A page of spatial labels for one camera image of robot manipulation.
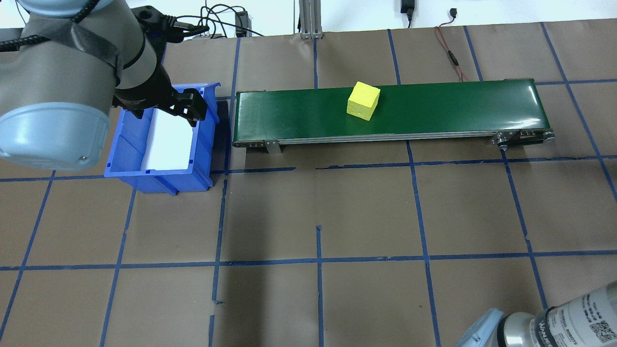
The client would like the yellow foam cube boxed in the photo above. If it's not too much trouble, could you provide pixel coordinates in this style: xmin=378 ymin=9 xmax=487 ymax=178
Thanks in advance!
xmin=346 ymin=81 xmax=381 ymax=122

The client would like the white foam pad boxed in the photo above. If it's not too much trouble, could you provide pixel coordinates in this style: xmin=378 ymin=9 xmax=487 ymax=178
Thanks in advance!
xmin=144 ymin=108 xmax=199 ymax=170

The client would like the blue plastic storage bin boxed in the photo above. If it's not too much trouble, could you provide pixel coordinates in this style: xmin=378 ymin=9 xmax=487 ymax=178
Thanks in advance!
xmin=104 ymin=82 xmax=221 ymax=196

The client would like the green conveyor belt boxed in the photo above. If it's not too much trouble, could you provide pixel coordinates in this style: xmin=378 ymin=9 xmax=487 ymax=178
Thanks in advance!
xmin=232 ymin=78 xmax=556 ymax=156

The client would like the black braided cable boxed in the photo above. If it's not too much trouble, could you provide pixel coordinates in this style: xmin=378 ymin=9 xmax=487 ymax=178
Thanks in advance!
xmin=0 ymin=35 xmax=34 ymax=53

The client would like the aluminium profile post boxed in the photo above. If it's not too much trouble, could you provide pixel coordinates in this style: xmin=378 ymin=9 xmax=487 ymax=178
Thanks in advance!
xmin=299 ymin=0 xmax=322 ymax=40

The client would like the red wire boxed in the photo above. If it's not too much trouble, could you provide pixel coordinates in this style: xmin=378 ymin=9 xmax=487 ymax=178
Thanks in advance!
xmin=435 ymin=25 xmax=469 ymax=82

